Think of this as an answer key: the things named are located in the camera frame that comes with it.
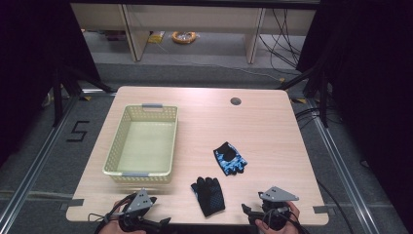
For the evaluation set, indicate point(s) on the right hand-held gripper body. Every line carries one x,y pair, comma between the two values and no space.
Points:
276,203

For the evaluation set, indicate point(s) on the metal floor rail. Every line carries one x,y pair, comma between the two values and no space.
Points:
341,165
39,159

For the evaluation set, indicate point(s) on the yellow packet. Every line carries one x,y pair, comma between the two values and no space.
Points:
156,37

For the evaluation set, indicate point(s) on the black knit glove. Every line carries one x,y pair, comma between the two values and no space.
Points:
208,196

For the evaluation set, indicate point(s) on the black metal stand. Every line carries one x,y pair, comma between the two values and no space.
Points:
69,87
316,84

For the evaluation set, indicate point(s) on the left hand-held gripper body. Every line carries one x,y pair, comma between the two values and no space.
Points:
139,201

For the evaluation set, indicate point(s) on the pale yellow plastic basket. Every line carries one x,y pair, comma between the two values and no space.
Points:
144,144

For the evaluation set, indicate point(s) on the light wooden shelf unit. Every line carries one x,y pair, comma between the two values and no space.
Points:
195,19

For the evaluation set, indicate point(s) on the person's right hand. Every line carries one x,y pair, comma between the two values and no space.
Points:
292,224

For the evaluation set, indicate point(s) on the blue camouflage fingerless glove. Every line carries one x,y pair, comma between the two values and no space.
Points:
230,158

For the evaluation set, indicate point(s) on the person's left hand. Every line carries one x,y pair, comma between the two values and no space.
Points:
113,228

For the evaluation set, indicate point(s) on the dark curtain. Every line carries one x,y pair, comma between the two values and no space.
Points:
29,65
373,81

